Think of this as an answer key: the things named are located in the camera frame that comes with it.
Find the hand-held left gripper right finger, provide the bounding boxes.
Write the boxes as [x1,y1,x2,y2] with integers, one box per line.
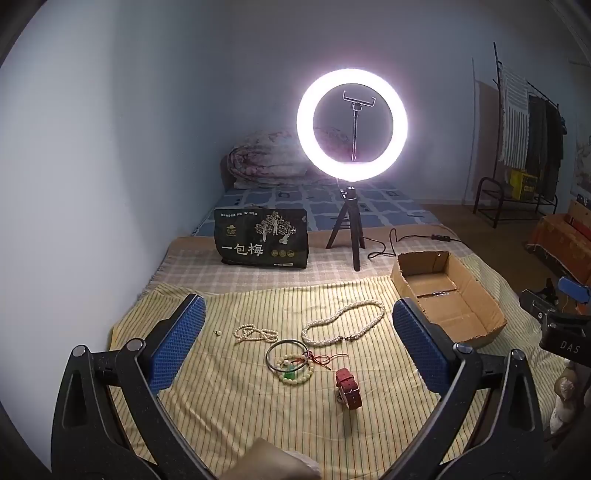
[392,296,546,480]

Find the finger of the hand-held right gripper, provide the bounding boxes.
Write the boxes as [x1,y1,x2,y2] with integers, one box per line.
[545,276,591,301]
[519,288,563,325]

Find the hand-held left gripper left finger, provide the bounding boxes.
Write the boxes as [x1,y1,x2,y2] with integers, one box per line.
[51,293,218,480]

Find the cardboard box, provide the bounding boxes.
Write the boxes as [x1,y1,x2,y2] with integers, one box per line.
[391,250,508,349]

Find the white pearl necklace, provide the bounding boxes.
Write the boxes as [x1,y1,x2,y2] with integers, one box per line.
[302,299,385,348]

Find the red strap watch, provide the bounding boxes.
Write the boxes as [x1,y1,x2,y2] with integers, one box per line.
[335,368,363,411]

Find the green pendant with red cord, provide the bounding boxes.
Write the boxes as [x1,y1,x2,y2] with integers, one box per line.
[283,351,350,383]

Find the orange cloth covered furniture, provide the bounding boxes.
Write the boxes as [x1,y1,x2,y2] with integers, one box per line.
[526,213,591,274]

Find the beige plaid blanket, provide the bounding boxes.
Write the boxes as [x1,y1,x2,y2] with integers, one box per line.
[152,225,467,296]

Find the thin metal bangle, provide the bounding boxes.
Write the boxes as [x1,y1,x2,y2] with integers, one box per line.
[266,340,308,373]

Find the yellow striped cloth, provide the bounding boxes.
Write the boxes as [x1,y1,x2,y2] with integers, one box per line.
[110,256,568,480]

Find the yellow box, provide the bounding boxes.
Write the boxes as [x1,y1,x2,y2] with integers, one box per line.
[510,170,539,200]

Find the black metal shoe rack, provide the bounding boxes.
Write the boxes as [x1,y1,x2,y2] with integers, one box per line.
[473,178,557,228]

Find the black printed bag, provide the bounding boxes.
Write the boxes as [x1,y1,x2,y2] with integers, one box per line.
[215,207,309,270]

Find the black hanging garment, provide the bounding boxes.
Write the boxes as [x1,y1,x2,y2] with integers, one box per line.
[545,99,566,199]

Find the black tripod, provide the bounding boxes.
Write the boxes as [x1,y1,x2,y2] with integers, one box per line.
[326,185,366,272]

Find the beige cloth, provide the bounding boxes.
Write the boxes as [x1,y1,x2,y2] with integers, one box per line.
[221,438,322,480]

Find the dark green hanging garment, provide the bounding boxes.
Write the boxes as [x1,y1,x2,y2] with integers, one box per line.
[526,95,548,174]

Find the blue checkered bed sheet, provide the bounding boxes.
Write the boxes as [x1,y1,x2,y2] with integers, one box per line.
[191,179,435,236]

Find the white striped towel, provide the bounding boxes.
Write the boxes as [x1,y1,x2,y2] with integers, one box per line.
[499,67,530,169]

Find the folded floral quilt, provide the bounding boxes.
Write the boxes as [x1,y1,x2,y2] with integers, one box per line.
[228,128,352,190]

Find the black clothes rack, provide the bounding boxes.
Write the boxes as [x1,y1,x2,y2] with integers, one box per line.
[492,42,566,204]

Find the phone holder clamp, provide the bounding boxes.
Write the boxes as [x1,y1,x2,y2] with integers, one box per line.
[343,90,378,163]

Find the small white bead string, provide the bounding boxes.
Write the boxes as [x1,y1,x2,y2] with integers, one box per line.
[233,324,278,344]

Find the black power cable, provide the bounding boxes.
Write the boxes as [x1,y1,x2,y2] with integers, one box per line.
[368,227,462,260]

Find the cream bead bracelet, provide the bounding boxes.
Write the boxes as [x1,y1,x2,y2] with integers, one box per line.
[277,353,315,387]

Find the round ring light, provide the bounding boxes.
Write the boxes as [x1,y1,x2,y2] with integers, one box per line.
[296,68,409,182]

